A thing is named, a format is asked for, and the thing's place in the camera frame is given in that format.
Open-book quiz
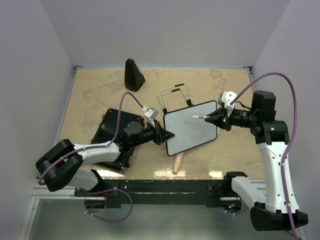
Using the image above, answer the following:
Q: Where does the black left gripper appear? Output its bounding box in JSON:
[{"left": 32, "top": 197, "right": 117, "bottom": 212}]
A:
[{"left": 130, "top": 118, "right": 175, "bottom": 148}]

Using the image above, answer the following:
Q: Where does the red capped whiteboard marker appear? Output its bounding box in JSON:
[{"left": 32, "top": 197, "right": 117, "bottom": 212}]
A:
[{"left": 191, "top": 115, "right": 211, "bottom": 119}]

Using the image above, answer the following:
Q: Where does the white whiteboard black frame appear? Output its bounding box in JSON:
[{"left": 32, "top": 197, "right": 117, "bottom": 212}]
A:
[{"left": 163, "top": 100, "right": 218, "bottom": 156}]

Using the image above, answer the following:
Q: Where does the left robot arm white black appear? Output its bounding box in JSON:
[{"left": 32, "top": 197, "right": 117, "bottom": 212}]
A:
[{"left": 35, "top": 120, "right": 175, "bottom": 196}]

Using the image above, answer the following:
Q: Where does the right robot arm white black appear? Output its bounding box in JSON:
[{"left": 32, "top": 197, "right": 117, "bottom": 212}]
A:
[{"left": 205, "top": 91, "right": 309, "bottom": 231}]

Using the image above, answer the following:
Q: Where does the pink toy microphone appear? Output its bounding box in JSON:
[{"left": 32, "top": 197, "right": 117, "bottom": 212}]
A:
[{"left": 172, "top": 152, "right": 184, "bottom": 175}]

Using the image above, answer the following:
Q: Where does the black hard case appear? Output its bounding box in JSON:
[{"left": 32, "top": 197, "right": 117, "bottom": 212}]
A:
[{"left": 91, "top": 108, "right": 144, "bottom": 172}]

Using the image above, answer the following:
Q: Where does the black cone-shaped object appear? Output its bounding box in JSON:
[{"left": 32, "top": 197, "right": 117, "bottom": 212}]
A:
[{"left": 124, "top": 58, "right": 146, "bottom": 92}]

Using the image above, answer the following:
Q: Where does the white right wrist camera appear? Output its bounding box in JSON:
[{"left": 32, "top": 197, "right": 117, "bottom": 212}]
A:
[{"left": 217, "top": 91, "right": 238, "bottom": 111}]

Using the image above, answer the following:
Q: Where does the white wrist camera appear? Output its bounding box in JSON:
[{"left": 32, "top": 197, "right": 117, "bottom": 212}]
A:
[
  {"left": 142, "top": 106, "right": 159, "bottom": 120},
  {"left": 217, "top": 91, "right": 238, "bottom": 111}
]

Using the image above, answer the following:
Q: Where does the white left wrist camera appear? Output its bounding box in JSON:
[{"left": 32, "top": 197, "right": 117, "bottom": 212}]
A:
[{"left": 142, "top": 106, "right": 159, "bottom": 120}]

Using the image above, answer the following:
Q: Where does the wire whiteboard stand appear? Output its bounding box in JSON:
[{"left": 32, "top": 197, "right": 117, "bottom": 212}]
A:
[{"left": 156, "top": 83, "right": 193, "bottom": 114}]

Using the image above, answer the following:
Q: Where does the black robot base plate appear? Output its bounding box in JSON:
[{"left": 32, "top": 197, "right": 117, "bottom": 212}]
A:
[{"left": 74, "top": 178, "right": 253, "bottom": 210}]

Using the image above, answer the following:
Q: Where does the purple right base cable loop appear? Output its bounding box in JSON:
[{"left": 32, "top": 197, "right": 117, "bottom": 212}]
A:
[{"left": 224, "top": 199, "right": 253, "bottom": 216}]

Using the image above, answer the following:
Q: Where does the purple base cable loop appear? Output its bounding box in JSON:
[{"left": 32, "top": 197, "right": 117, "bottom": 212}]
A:
[
  {"left": 224, "top": 199, "right": 253, "bottom": 216},
  {"left": 84, "top": 189, "right": 134, "bottom": 223}
]

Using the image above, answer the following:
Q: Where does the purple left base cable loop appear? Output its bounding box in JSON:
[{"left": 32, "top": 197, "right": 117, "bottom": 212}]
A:
[{"left": 84, "top": 189, "right": 134, "bottom": 223}]

